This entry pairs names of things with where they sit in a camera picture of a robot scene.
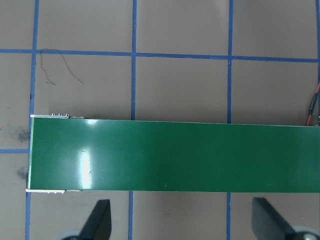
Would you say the green belt conveyor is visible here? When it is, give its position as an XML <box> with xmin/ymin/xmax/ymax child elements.
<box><xmin>24</xmin><ymin>112</ymin><xmax>320</xmax><ymax>195</ymax></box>

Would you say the red cable with black sleeve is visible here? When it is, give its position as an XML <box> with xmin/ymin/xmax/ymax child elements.
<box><xmin>306</xmin><ymin>81</ymin><xmax>320</xmax><ymax>127</ymax></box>

